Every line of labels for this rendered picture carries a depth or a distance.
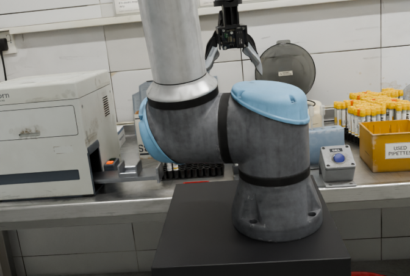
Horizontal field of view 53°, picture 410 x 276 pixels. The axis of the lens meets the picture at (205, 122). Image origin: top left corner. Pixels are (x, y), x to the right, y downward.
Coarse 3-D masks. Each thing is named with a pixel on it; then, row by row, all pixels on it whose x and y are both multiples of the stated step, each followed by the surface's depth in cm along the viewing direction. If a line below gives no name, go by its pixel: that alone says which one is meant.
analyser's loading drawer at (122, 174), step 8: (120, 168) 107; (128, 168) 111; (136, 168) 105; (152, 168) 111; (160, 168) 108; (96, 176) 109; (104, 176) 108; (112, 176) 107; (120, 176) 106; (128, 176) 106; (136, 176) 106; (144, 176) 105; (152, 176) 105; (160, 176) 107
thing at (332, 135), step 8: (320, 128) 111; (328, 128) 111; (336, 128) 110; (312, 136) 109; (320, 136) 109; (328, 136) 110; (336, 136) 110; (312, 144) 110; (320, 144) 110; (328, 144) 110; (336, 144) 110; (344, 144) 110; (312, 152) 110; (312, 160) 111; (312, 168) 110
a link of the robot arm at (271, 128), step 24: (240, 96) 62; (264, 96) 60; (288, 96) 60; (240, 120) 62; (264, 120) 60; (288, 120) 60; (240, 144) 62; (264, 144) 61; (288, 144) 61; (240, 168) 66; (264, 168) 62; (288, 168) 62
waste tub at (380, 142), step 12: (396, 120) 112; (408, 120) 112; (360, 132) 113; (372, 132) 114; (384, 132) 113; (396, 132) 113; (408, 132) 100; (360, 144) 114; (372, 144) 102; (384, 144) 102; (396, 144) 101; (408, 144) 101; (360, 156) 115; (372, 156) 103; (384, 156) 102; (396, 156) 102; (408, 156) 102; (372, 168) 103; (384, 168) 103; (396, 168) 103; (408, 168) 102
